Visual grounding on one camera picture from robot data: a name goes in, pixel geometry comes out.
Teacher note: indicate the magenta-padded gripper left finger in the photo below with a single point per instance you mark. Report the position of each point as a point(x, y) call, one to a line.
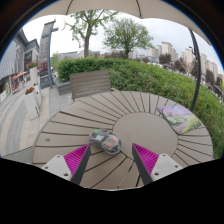
point(76, 159)

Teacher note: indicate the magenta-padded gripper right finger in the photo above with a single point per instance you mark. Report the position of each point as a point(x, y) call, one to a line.
point(146, 159)

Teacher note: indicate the transparent computer mouse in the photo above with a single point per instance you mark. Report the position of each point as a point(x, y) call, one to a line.
point(106, 141)

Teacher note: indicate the floral print mouse pad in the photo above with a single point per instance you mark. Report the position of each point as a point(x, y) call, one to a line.
point(180, 119)

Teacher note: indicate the white planter box with flowers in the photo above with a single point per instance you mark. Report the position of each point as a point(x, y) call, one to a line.
point(33, 73)
point(31, 101)

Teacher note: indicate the brown slatted outdoor chair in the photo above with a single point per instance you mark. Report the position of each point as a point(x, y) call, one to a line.
point(90, 83)

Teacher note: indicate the dark curved umbrella pole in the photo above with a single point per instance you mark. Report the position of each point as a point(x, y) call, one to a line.
point(196, 73)

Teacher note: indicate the tall grey sign pillar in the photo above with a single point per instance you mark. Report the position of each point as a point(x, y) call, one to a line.
point(46, 53)

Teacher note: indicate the distant apartment buildings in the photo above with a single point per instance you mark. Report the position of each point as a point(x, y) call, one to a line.
point(166, 50)

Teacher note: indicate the grey shopfront building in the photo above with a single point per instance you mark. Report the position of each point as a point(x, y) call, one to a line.
point(18, 60)

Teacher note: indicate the tall bare-trunk tree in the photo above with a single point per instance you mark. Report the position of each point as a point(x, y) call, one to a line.
point(87, 36)

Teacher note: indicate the round leafy green tree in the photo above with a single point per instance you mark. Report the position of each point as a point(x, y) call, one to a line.
point(127, 33)

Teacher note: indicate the beige patio umbrella canopy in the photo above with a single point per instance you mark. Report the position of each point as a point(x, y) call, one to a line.
point(100, 6)

